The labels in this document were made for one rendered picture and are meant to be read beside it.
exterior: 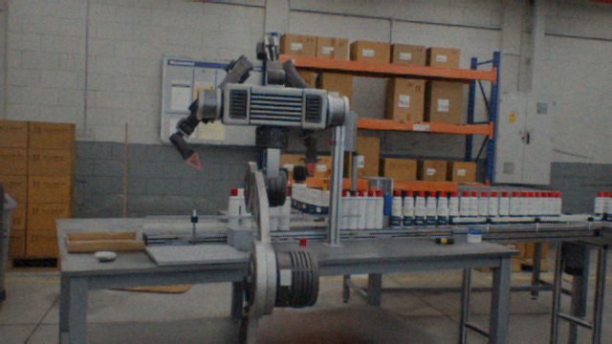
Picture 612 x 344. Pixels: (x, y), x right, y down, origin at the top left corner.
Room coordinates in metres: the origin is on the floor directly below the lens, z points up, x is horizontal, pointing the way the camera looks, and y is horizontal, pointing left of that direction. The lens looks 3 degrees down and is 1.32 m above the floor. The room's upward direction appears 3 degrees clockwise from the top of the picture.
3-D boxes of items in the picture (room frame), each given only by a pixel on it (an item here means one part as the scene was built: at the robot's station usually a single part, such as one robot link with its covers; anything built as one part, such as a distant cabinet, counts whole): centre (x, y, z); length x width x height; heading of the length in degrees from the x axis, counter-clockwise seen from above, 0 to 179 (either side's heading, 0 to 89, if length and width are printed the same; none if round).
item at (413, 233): (2.94, -0.04, 0.85); 1.65 x 0.11 x 0.05; 114
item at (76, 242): (2.53, 0.86, 0.85); 0.30 x 0.26 x 0.04; 114
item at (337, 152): (2.83, -0.15, 1.16); 0.04 x 0.04 x 0.67; 24
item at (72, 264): (3.06, 0.15, 0.82); 2.10 x 1.31 x 0.02; 114
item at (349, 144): (2.91, -0.18, 1.38); 0.17 x 0.10 x 0.19; 169
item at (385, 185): (3.20, -0.40, 1.01); 0.14 x 0.13 x 0.26; 114
